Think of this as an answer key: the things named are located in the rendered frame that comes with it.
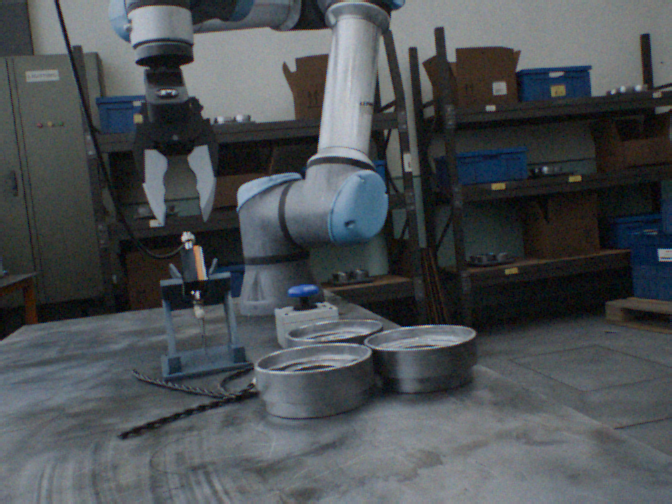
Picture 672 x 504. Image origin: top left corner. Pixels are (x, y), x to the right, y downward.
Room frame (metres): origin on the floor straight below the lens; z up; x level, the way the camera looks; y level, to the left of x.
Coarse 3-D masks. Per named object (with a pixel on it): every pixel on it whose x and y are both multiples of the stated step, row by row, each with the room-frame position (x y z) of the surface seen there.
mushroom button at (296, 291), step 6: (294, 288) 0.85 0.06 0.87; (300, 288) 0.85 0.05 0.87; (306, 288) 0.85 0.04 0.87; (312, 288) 0.85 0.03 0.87; (288, 294) 0.86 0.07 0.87; (294, 294) 0.85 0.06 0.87; (300, 294) 0.84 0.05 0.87; (306, 294) 0.84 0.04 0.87; (312, 294) 0.85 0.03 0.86; (300, 300) 0.86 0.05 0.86; (306, 300) 0.86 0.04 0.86
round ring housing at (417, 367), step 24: (384, 336) 0.67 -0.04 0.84; (408, 336) 0.68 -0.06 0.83; (432, 336) 0.68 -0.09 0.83; (456, 336) 0.66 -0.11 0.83; (384, 360) 0.60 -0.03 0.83; (408, 360) 0.59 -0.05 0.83; (432, 360) 0.58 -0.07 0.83; (456, 360) 0.59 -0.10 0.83; (384, 384) 0.61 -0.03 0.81; (408, 384) 0.59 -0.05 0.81; (432, 384) 0.59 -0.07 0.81; (456, 384) 0.60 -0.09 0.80
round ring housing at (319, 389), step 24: (264, 360) 0.61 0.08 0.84; (288, 360) 0.64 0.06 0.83; (360, 360) 0.56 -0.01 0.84; (264, 384) 0.56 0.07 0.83; (288, 384) 0.55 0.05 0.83; (312, 384) 0.54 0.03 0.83; (336, 384) 0.55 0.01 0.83; (360, 384) 0.56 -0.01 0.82; (288, 408) 0.56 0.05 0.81; (312, 408) 0.55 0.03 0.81; (336, 408) 0.55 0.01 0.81
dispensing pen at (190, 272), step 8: (184, 240) 0.85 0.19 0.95; (192, 240) 0.85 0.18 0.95; (192, 248) 0.82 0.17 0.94; (184, 256) 0.82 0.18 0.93; (192, 256) 0.82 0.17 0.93; (184, 264) 0.81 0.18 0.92; (192, 264) 0.81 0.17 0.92; (184, 272) 0.80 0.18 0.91; (192, 272) 0.80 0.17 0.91; (184, 280) 0.80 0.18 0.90; (192, 280) 0.80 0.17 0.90; (184, 288) 0.81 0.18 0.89; (192, 288) 0.81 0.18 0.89; (200, 288) 0.81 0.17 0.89; (192, 296) 0.80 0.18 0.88; (200, 296) 0.80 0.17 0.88; (200, 304) 0.80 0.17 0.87; (200, 312) 0.79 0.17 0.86; (200, 320) 0.79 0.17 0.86; (200, 328) 0.78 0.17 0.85
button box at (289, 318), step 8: (312, 304) 0.87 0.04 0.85; (320, 304) 0.89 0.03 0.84; (328, 304) 0.88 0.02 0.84; (280, 312) 0.85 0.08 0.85; (288, 312) 0.85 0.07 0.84; (296, 312) 0.84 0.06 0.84; (304, 312) 0.83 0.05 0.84; (312, 312) 0.83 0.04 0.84; (320, 312) 0.83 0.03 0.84; (328, 312) 0.83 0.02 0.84; (336, 312) 0.84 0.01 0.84; (280, 320) 0.84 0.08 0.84; (288, 320) 0.82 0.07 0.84; (296, 320) 0.83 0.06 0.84; (304, 320) 0.83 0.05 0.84; (312, 320) 0.83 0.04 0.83; (320, 320) 0.83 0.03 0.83; (328, 320) 0.83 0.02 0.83; (336, 320) 0.84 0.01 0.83; (280, 328) 0.85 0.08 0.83; (288, 328) 0.82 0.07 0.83; (280, 336) 0.86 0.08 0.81; (280, 344) 0.87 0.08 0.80
